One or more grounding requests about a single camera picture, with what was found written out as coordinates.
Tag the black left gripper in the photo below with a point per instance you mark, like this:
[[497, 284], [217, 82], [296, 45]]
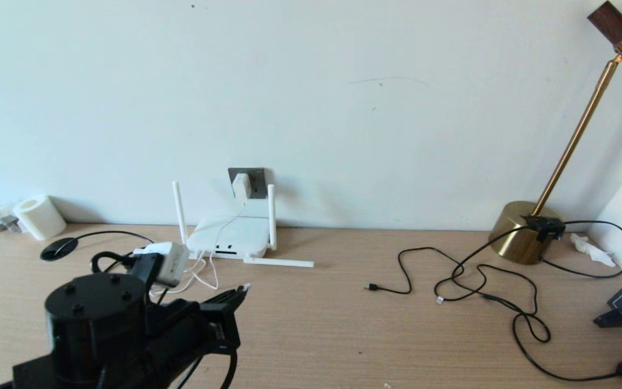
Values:
[[203, 329]]

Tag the gold desk lamp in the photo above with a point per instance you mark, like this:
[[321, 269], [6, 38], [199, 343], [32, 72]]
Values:
[[516, 232]]

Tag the crumpled white tissue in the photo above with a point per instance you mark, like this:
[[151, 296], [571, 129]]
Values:
[[592, 251]]

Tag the white router with antennas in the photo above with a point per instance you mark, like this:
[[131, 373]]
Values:
[[249, 237]]

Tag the small clear container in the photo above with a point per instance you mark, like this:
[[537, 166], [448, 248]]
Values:
[[2, 213]]

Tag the grey wall socket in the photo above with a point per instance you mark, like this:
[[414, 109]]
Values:
[[258, 183]]

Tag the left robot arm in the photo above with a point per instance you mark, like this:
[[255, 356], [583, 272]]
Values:
[[95, 324]]

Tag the white power adapter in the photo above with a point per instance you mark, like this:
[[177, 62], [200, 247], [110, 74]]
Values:
[[241, 186]]

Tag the white toilet paper roll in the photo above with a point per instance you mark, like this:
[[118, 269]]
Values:
[[38, 217]]

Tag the black oval desk grommet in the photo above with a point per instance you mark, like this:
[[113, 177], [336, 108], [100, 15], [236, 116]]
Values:
[[57, 249]]

